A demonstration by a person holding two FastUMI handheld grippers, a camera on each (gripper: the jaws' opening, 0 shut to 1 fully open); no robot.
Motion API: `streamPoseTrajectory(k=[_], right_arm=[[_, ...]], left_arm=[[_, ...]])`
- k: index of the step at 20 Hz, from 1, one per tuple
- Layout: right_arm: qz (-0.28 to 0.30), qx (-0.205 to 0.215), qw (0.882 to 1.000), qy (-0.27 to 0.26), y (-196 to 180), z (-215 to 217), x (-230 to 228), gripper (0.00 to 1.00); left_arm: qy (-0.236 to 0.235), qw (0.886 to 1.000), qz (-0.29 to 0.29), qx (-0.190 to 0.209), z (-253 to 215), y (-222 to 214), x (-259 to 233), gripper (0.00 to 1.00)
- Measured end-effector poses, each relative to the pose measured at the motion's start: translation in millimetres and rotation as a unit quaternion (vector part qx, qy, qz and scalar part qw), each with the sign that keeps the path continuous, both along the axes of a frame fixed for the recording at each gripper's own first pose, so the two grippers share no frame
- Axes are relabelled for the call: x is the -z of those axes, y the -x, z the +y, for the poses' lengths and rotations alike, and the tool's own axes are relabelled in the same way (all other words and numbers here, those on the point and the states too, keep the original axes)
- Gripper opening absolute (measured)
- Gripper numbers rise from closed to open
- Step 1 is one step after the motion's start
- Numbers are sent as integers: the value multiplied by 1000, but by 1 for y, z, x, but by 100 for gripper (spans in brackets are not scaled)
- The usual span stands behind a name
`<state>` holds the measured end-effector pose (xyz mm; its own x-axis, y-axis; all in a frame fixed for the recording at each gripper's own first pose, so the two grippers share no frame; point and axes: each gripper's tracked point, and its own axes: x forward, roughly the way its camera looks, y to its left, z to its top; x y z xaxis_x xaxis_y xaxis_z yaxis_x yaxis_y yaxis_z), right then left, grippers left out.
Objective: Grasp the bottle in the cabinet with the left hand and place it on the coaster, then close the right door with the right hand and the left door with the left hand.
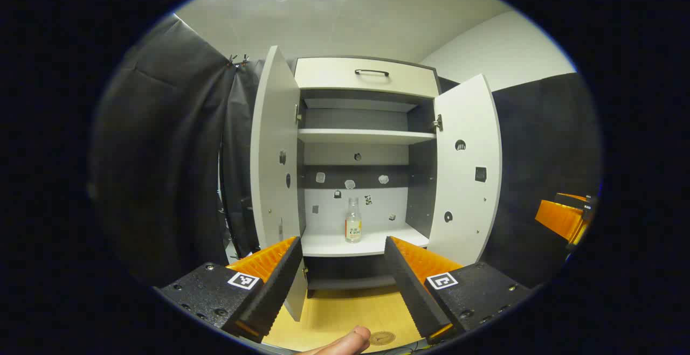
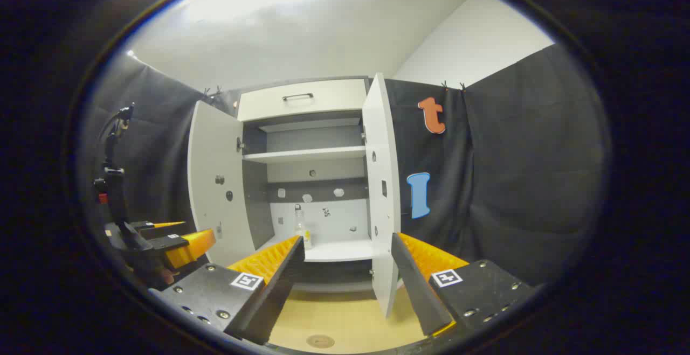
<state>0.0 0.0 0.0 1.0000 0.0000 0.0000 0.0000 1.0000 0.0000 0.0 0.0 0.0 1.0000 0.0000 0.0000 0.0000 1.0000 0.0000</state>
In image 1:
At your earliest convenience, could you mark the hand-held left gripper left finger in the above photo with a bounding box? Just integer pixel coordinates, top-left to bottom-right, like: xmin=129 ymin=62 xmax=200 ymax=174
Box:
xmin=155 ymin=236 xmax=304 ymax=344

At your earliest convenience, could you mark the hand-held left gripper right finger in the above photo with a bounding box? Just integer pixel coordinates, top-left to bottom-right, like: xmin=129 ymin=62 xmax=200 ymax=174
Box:
xmin=384 ymin=236 xmax=534 ymax=345

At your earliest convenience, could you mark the white and grey cabinet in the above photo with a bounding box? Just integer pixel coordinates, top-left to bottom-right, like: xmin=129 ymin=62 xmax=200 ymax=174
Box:
xmin=294 ymin=56 xmax=459 ymax=299

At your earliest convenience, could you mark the clear glass bottle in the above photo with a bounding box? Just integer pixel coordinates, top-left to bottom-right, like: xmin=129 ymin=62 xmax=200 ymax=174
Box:
xmin=345 ymin=197 xmax=363 ymax=244

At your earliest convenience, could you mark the white cabinet shelf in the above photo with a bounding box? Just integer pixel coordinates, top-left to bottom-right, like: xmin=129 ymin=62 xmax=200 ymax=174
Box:
xmin=298 ymin=129 xmax=436 ymax=145

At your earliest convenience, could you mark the white cabinet drawer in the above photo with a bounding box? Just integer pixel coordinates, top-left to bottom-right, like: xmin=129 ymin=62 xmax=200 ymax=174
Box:
xmin=295 ymin=57 xmax=440 ymax=99

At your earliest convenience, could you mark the black backdrop cloth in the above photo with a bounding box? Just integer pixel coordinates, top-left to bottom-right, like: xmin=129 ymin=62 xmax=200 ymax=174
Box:
xmin=89 ymin=15 xmax=602 ymax=288

